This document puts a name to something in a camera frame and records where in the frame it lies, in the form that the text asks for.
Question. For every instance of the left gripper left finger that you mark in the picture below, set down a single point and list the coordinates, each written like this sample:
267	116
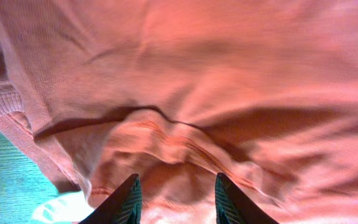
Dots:
123	206

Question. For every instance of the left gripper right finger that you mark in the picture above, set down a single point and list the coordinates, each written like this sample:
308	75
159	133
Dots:
233	206

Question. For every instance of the orange soccer t-shirt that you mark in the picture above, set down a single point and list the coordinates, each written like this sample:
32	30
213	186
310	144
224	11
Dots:
179	91

